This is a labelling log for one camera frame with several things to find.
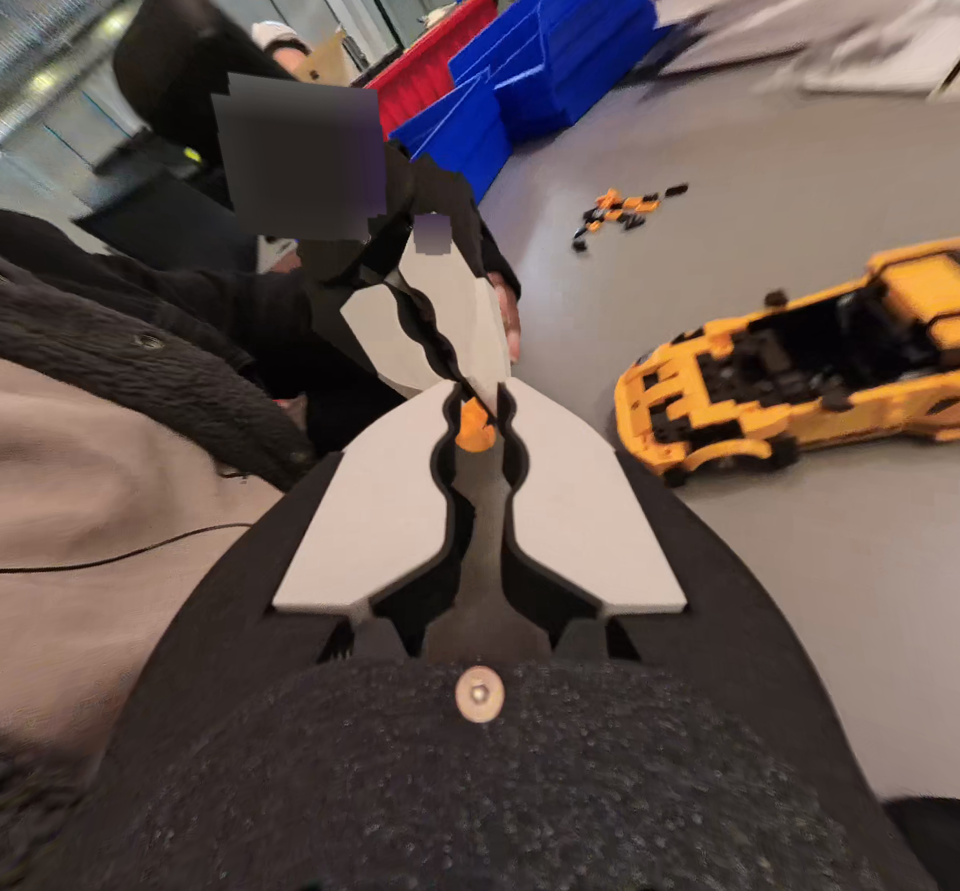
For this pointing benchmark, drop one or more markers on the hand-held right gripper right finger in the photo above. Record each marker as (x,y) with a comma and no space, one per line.
(592,516)

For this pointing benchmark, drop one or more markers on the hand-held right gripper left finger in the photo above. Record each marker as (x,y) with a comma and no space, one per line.
(375,516)

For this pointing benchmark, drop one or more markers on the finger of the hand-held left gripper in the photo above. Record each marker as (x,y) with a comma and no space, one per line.
(472,313)
(382,336)

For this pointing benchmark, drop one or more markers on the orange printed lego slope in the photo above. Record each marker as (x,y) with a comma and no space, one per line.
(474,430)

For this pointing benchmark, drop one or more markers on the orange lego car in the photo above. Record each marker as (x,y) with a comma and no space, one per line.
(787,411)

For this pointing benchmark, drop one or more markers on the pile of orange black lego pieces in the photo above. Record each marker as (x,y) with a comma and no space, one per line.
(619,207)

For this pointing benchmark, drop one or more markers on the person's left hand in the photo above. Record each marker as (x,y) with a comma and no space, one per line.
(510,313)

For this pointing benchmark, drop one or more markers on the red plastic bin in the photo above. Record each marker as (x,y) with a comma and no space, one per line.
(427,66)

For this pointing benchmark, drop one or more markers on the brown cardboard box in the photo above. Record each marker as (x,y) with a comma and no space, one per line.
(326,62)

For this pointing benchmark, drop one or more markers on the person's black fleece jacket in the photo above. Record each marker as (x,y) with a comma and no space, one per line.
(150,381)

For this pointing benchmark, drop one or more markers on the person's beige shirt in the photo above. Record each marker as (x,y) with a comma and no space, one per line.
(112,493)

